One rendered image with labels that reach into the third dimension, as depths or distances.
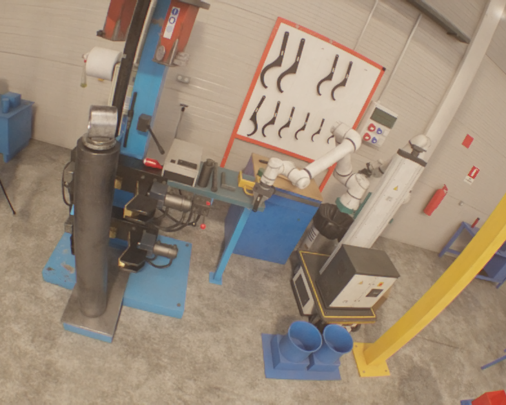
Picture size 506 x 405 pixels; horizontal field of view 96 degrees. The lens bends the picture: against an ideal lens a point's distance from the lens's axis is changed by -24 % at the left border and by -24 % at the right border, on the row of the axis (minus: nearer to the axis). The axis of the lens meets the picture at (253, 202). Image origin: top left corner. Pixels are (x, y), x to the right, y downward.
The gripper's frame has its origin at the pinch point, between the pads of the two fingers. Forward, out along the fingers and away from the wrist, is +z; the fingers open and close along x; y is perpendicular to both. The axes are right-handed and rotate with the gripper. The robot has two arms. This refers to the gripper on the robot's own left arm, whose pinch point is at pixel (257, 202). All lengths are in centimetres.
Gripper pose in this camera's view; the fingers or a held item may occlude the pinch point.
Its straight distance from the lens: 204.0
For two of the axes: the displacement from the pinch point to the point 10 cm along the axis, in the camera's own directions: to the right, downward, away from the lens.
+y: -1.7, 4.8, -8.6
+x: 9.2, 3.9, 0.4
